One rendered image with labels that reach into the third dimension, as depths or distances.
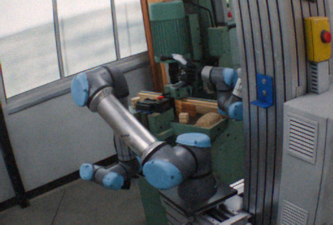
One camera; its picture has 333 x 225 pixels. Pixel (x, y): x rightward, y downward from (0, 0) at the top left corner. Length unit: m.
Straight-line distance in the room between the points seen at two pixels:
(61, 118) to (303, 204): 2.49
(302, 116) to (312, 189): 0.22
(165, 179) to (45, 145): 2.09
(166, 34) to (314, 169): 1.17
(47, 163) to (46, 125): 0.33
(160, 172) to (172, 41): 0.87
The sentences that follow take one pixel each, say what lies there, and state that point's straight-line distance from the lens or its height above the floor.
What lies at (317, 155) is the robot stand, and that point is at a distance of 1.06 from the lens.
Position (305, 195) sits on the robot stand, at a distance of 1.16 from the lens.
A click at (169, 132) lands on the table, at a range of 1.97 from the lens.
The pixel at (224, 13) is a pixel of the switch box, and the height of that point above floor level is 1.37.
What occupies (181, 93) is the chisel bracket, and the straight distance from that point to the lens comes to 2.11.
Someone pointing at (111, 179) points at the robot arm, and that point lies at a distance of 1.58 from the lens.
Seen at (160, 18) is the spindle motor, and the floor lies 1.39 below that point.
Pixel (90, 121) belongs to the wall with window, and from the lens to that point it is 3.47.
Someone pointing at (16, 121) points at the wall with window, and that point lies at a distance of 3.10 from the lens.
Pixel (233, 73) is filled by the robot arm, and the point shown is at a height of 1.18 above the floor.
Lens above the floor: 1.59
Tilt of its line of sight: 17 degrees down
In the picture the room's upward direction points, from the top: 7 degrees counter-clockwise
